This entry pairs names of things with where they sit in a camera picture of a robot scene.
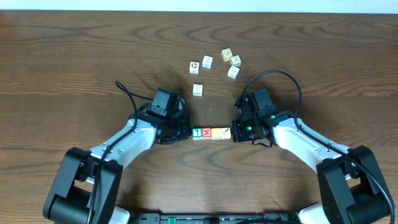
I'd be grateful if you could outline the green 7 wooden block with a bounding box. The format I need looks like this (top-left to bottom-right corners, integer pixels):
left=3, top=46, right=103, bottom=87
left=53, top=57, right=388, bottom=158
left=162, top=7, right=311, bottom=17
left=192, top=128, right=203, bottom=140

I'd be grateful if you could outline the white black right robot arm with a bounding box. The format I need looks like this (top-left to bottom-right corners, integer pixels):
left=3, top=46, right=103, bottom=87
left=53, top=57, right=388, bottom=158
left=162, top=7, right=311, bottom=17
left=231, top=89, right=395, bottom=224

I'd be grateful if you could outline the W wooden block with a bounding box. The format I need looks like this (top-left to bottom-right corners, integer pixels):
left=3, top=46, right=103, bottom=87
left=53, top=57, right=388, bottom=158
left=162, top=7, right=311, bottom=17
left=193, top=83, right=203, bottom=96

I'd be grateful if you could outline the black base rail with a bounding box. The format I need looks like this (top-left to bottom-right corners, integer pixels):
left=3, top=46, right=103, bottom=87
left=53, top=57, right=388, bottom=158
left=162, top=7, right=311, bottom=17
left=127, top=212, right=301, bottom=224

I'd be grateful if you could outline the umbrella wooden block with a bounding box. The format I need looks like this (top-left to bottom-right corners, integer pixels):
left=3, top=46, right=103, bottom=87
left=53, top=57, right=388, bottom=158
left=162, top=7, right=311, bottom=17
left=202, top=55, right=213, bottom=68

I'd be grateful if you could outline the red side wooden block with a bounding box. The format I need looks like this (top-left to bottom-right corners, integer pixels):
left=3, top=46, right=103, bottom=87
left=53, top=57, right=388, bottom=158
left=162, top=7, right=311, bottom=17
left=230, top=55, right=242, bottom=67

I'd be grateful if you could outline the yellow side wooden block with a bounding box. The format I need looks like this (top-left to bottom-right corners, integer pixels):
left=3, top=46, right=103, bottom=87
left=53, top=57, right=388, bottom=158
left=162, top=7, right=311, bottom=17
left=221, top=48, right=233, bottom=62

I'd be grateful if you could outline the red M wooden block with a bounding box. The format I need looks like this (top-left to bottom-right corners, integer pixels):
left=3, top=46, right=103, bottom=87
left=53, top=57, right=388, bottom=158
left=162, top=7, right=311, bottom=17
left=201, top=128, right=212, bottom=140

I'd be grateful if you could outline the green N wooden block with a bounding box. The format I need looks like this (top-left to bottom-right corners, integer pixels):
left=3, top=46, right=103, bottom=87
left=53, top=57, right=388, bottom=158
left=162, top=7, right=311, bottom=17
left=227, top=65, right=239, bottom=79

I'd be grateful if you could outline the yellow top wooden block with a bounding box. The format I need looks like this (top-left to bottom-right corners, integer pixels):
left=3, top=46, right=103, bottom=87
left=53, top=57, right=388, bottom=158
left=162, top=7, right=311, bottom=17
left=211, top=128, right=221, bottom=140

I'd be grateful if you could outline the hammer wooden block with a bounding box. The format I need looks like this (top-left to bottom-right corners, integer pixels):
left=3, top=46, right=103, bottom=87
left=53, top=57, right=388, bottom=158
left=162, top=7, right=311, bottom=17
left=220, top=128, right=231, bottom=139

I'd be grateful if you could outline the ball A wooden block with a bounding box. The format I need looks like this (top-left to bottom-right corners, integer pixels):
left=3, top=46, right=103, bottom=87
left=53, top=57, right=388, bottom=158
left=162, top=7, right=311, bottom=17
left=189, top=62, right=200, bottom=74

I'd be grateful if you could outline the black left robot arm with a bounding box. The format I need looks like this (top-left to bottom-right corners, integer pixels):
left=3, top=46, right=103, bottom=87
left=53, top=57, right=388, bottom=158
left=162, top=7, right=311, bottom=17
left=43, top=88, right=192, bottom=223

